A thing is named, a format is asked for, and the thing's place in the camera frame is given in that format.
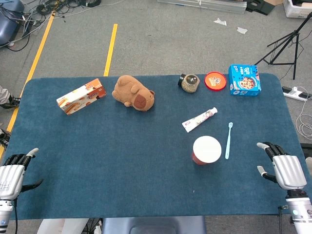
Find white printed toothpaste tube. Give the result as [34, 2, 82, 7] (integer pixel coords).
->
[181, 106, 218, 133]

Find brown capybara plush toy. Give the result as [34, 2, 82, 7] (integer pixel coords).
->
[112, 75, 156, 112]

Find person's shoe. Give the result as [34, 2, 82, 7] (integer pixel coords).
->
[0, 85, 21, 110]

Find black tripod stand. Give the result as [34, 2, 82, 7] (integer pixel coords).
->
[254, 11, 312, 80]

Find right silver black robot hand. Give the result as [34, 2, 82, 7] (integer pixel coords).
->
[256, 142, 307, 191]

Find white coiled cable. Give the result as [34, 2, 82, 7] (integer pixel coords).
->
[295, 86, 312, 137]

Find red paper cup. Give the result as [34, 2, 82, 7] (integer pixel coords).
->
[192, 136, 222, 166]

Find dark blue chair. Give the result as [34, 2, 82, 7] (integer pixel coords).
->
[0, 0, 25, 46]

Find white power strip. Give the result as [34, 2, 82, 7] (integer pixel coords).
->
[282, 86, 312, 102]

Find light blue toothbrush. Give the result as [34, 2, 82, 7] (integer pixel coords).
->
[224, 122, 234, 160]

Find white storage box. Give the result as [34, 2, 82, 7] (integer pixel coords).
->
[282, 0, 312, 19]

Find red round plastic lid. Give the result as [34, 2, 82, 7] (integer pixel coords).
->
[204, 71, 227, 92]

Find blue table mat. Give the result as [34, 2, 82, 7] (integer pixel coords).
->
[1, 73, 308, 221]

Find glass jar black lid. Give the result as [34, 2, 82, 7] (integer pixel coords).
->
[177, 74, 200, 94]

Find blue cookie box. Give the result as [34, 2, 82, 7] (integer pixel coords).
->
[228, 63, 262, 97]

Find black cable bundle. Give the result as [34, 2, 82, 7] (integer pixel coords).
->
[23, 0, 102, 27]

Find black metal stand base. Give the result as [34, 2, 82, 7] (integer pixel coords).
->
[245, 0, 276, 16]

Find aluminium profile rail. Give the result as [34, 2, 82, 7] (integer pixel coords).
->
[157, 0, 247, 14]

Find white robot base shell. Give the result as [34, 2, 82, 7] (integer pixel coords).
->
[36, 217, 90, 234]

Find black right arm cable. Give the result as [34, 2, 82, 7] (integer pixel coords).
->
[277, 206, 284, 234]

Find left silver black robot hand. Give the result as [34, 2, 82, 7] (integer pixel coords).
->
[0, 147, 44, 201]

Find orange white biscuit box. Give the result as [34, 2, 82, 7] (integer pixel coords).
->
[56, 78, 107, 116]

